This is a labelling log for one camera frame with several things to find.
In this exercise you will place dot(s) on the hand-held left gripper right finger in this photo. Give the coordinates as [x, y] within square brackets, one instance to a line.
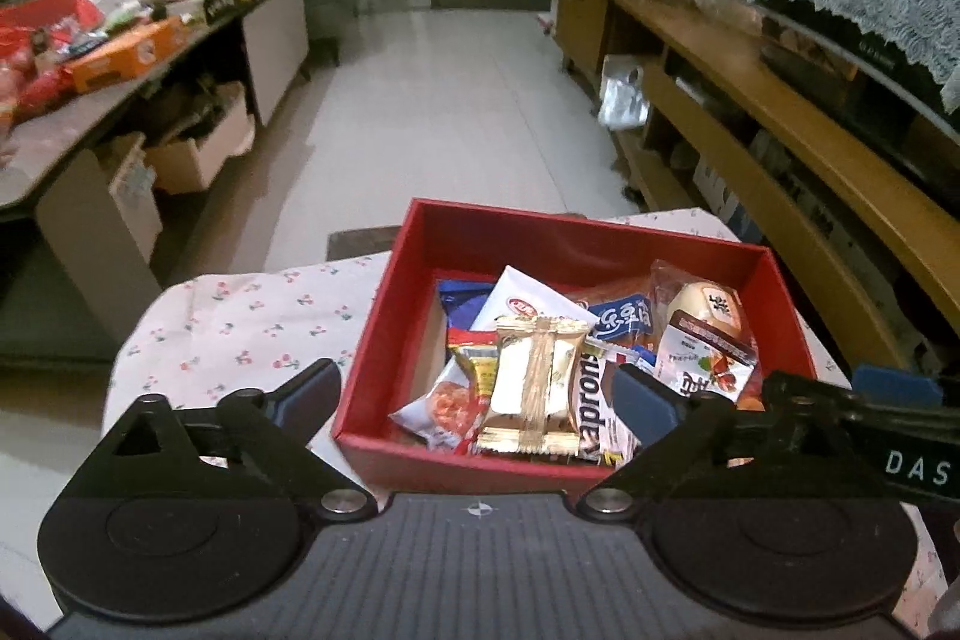
[641, 404]

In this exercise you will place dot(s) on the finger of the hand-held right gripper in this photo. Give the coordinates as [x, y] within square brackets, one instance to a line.
[896, 385]
[802, 407]

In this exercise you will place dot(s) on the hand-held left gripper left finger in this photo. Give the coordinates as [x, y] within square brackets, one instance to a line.
[304, 400]

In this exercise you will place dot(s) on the white red fruit snack packet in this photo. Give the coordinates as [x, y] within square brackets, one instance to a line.
[697, 355]

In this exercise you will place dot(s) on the blue white lettered snack packet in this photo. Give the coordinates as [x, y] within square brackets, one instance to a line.
[622, 321]

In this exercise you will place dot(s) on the gold snack packet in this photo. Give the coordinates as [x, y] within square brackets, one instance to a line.
[532, 385]

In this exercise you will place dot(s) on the clear bun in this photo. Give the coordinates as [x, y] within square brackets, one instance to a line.
[701, 302]

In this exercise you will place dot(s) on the orange print snack packet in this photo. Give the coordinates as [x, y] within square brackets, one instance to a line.
[442, 407]

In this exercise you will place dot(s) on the white red logo snack packet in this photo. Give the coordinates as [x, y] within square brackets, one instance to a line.
[517, 299]

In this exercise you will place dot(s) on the red cardboard box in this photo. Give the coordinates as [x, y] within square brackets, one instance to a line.
[420, 250]

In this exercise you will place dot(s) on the cherry print tablecloth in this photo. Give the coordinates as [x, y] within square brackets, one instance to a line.
[247, 325]

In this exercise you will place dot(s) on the white storage box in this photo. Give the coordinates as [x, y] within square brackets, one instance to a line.
[195, 160]

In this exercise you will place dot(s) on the wooden television cabinet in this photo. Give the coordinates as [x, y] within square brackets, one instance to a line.
[750, 115]

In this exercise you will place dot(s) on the silver plastic bag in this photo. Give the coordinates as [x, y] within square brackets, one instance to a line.
[622, 96]

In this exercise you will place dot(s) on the black television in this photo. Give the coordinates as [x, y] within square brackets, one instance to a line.
[862, 59]

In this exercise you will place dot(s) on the long grey table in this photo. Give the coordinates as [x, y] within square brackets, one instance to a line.
[277, 33]

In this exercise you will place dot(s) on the orange flat box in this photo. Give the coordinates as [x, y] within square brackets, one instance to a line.
[124, 55]

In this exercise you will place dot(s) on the black labelled box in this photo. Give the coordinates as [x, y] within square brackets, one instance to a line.
[229, 1]

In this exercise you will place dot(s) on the pile of red packets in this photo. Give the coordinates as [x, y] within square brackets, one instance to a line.
[30, 85]

